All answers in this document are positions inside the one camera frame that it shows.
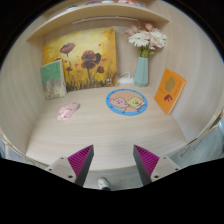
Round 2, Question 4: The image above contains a white power strip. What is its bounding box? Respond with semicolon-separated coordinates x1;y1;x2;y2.
116;75;135;85

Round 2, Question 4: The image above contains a green covered book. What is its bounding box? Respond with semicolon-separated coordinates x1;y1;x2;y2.
40;59;68;101

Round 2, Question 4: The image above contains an orange covered book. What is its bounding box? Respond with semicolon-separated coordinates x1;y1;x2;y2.
153;68;187;116

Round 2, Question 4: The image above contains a white and pink flower bouquet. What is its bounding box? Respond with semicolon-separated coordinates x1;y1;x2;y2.
125;22;168;58

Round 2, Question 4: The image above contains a yellow poppy flower painting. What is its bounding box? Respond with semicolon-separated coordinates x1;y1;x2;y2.
42;27;118;93

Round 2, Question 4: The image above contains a pink computer mouse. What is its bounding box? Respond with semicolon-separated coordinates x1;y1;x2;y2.
56;102;80;122

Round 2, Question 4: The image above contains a white light bar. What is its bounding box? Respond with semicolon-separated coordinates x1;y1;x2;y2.
72;15;140;25

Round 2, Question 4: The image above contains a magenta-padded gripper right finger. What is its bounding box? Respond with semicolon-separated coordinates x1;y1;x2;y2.
133;144;182;186

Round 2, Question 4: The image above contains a pale teal vase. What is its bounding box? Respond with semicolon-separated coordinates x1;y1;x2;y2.
133;56;150;88

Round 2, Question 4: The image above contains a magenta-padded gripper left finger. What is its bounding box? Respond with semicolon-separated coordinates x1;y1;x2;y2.
45;144;95;187

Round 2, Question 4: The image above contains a round blue-rimmed cartoon mouse pad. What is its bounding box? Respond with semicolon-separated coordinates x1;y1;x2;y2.
105;88;149;117

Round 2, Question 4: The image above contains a wooden shelf board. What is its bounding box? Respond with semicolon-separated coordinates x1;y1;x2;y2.
26;3;170;43

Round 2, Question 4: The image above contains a white power cable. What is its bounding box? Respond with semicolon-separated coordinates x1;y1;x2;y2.
118;71;134;79

